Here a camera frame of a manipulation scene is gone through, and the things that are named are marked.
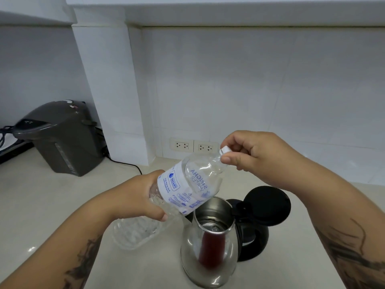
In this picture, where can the stainless steel electric kettle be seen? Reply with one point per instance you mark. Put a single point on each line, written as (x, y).
(210, 267)

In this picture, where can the black flat appliance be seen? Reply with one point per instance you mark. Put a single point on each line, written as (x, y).
(12, 151)

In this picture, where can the white bottle cap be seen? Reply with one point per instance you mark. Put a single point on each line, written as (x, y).
(225, 150)

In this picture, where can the white wall socket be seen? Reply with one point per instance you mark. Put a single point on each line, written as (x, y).
(181, 145)
(205, 146)

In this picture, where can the clear plastic water bottle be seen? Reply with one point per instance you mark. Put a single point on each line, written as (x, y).
(186, 183)

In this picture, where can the person's right thumb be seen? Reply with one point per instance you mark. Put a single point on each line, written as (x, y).
(236, 160)

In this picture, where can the person's right hand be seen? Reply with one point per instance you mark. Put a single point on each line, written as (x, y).
(267, 156)

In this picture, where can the person's right forearm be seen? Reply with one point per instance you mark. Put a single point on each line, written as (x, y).
(337, 219)

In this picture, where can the person's left forearm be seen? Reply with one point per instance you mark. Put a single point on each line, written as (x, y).
(60, 237)

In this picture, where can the person's left hand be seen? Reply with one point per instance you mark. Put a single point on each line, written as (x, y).
(132, 197)

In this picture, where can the person's left thumb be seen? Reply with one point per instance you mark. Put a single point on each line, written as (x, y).
(153, 212)

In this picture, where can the grey electric hot water pot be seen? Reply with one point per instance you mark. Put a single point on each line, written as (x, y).
(69, 141)

